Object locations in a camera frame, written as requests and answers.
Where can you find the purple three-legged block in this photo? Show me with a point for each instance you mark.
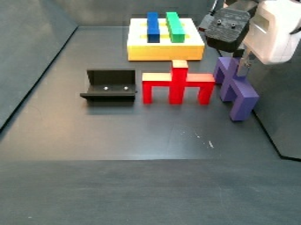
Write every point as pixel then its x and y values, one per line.
pixel 235 88

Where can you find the red three-legged block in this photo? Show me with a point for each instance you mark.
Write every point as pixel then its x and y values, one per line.
pixel 178 80

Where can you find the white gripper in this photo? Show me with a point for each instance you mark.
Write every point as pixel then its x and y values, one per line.
pixel 274 33

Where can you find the yellow slotted board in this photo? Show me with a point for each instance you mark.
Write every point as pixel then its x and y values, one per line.
pixel 163 51

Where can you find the green rectangular block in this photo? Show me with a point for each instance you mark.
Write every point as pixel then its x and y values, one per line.
pixel 175 29

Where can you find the blue rectangular block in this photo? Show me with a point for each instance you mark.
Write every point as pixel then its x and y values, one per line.
pixel 153 28

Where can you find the black angled bracket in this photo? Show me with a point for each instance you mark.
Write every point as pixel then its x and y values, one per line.
pixel 111 84

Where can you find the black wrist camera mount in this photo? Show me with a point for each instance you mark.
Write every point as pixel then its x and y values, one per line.
pixel 226 27

